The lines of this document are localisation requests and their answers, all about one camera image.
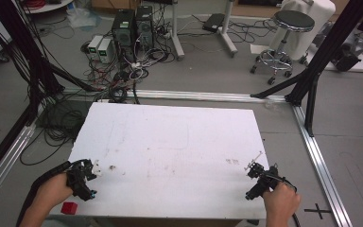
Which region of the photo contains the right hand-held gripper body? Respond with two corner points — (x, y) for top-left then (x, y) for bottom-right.
(244, 162), (280, 201)

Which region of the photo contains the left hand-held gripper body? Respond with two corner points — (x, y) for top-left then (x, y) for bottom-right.
(65, 158), (98, 202)

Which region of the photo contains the person's right hand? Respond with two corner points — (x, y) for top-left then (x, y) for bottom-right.
(262, 182), (303, 223)

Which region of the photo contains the person's left hand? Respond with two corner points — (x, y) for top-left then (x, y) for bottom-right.
(35, 172), (74, 219)

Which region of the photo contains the red cube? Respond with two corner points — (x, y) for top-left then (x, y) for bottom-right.
(60, 201), (78, 216)

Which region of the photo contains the black diagonal strut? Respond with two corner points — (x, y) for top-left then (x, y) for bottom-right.
(250, 70), (307, 99)

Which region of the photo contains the white power supply box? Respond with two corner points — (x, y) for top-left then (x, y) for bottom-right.
(87, 34), (104, 61)
(96, 38), (114, 64)

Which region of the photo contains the white stand leg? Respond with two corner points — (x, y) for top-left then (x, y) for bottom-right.
(169, 0), (185, 61)
(217, 0), (239, 59)

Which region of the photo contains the large black computer tower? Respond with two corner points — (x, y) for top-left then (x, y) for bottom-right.
(111, 9), (137, 63)

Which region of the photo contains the black machine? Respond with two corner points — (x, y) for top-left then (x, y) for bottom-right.
(330, 33), (363, 73)

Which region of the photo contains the chrome stool with black seat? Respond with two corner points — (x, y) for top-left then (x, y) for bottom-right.
(250, 9), (316, 86)

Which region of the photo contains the flat black box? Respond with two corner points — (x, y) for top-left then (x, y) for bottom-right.
(201, 12), (226, 33)

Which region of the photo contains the small black computer tower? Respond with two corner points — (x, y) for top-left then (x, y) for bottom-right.
(134, 5), (155, 49)

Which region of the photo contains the clear plastic bag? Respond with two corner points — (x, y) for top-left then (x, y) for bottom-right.
(65, 7), (103, 32)

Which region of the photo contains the round white table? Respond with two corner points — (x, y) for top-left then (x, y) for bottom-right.
(21, 0), (74, 15)

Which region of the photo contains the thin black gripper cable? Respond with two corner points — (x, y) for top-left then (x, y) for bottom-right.
(268, 174), (302, 227)

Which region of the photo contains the black sleeved gripper cable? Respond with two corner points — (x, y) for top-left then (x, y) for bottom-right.
(14, 160), (73, 227)

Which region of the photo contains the black cable tangle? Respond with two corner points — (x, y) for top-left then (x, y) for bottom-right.
(19, 99), (91, 166)

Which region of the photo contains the aluminium floor rail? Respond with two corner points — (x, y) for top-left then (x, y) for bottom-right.
(61, 88), (288, 104)
(0, 122), (38, 213)
(290, 104), (354, 227)

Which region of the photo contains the black frame post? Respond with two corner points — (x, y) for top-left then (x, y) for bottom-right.
(304, 73), (320, 138)

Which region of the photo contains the black frame beam with cables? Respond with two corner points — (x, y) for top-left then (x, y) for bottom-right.
(0, 0), (65, 127)

